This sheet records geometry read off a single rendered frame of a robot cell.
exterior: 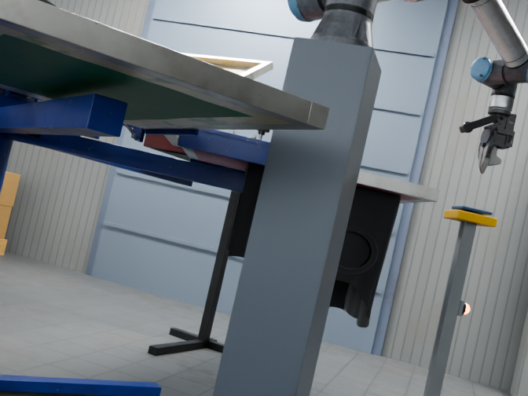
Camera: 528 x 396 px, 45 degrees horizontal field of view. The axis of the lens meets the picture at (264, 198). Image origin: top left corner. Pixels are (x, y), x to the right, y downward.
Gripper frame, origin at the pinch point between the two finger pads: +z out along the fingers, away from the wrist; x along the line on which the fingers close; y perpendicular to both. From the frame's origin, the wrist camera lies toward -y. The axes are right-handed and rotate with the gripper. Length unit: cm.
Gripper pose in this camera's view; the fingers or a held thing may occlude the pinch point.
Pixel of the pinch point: (480, 169)
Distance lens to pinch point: 218.9
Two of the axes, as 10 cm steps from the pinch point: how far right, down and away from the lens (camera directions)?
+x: -0.6, 0.2, 10.0
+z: -2.2, 9.7, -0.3
